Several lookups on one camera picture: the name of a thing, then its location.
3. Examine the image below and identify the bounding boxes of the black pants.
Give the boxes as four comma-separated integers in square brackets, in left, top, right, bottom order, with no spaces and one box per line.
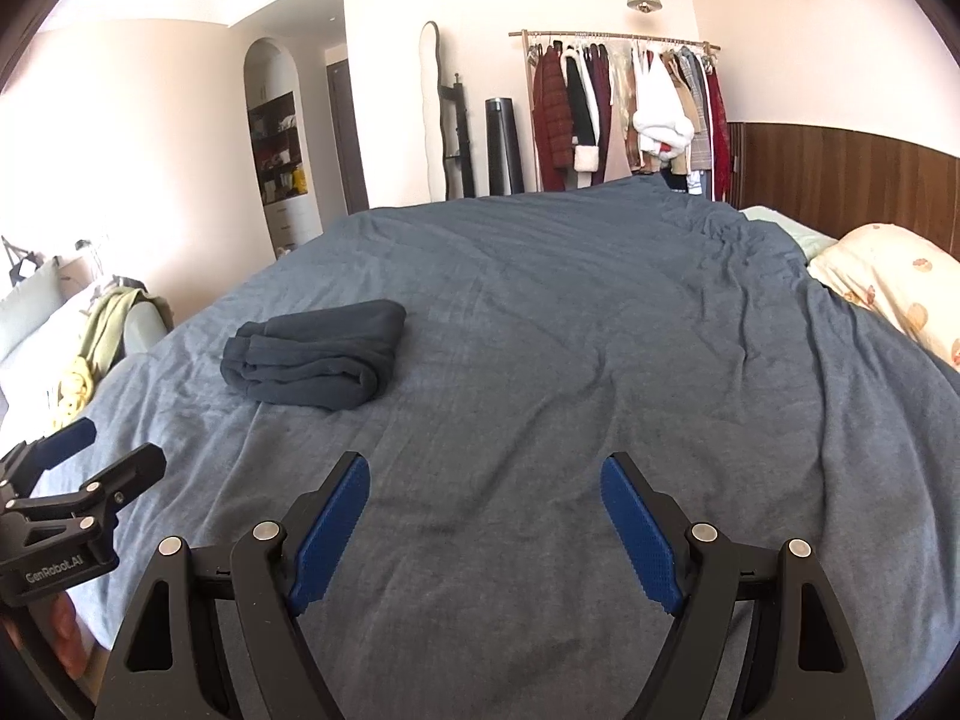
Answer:
[221,298,407,412]

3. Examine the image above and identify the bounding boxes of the black stand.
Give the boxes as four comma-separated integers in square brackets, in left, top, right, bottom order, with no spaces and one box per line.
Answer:
[441,73,477,200]

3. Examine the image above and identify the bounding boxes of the dark wooden door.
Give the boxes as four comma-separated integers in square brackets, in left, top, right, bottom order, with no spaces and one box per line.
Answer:
[326,58,371,215]

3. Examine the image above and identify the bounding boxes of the cream floral pillow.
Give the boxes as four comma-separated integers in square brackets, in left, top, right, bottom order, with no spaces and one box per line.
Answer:
[806,223,960,370]

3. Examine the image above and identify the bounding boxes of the yellow crumpled cloth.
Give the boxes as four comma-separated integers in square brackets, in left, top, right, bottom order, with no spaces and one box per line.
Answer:
[56,371,100,422]

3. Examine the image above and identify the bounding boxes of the arched wall shelf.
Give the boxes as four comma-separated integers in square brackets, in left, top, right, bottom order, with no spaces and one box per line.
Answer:
[244,37,325,252]

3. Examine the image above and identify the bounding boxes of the blue-grey blanket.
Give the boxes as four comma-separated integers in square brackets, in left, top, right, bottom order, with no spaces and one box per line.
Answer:
[0,178,960,720]

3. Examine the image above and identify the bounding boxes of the row of hanging clothes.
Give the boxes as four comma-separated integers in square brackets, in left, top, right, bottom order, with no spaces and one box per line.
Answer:
[529,41,732,197]

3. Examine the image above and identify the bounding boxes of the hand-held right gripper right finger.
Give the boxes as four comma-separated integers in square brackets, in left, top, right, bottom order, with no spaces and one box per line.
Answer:
[600,452,878,720]

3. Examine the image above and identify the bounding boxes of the pale green armchair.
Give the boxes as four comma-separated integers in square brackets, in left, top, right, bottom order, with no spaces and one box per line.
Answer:
[0,236,175,421]

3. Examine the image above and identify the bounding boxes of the green cloth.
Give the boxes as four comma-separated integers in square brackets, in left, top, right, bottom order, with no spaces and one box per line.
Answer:
[79,287,164,385]

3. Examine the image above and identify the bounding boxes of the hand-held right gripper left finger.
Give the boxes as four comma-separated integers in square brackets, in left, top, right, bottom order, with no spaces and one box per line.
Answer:
[94,450,372,720]

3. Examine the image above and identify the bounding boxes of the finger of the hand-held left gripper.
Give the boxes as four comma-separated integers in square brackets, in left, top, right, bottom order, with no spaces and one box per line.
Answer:
[0,442,167,541]
[0,418,97,500]

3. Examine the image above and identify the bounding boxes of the pale green pillow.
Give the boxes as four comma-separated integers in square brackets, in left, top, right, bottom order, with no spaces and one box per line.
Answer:
[739,205,839,257]

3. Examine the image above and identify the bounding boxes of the wooden clothes rack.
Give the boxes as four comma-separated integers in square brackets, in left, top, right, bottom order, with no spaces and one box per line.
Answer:
[508,30,722,196]

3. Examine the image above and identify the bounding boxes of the black cylindrical tower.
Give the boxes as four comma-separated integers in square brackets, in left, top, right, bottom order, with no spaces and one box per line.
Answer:
[484,97,526,197]

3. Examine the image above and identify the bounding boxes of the dark wooden headboard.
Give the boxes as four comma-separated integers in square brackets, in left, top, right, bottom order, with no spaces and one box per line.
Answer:
[726,121,960,260]

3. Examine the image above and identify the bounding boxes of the wavy standing mirror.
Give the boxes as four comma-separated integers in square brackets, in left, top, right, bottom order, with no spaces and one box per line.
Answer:
[418,21,451,202]

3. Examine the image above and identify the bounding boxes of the person's left hand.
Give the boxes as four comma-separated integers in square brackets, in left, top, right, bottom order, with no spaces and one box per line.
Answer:
[41,591,104,685]

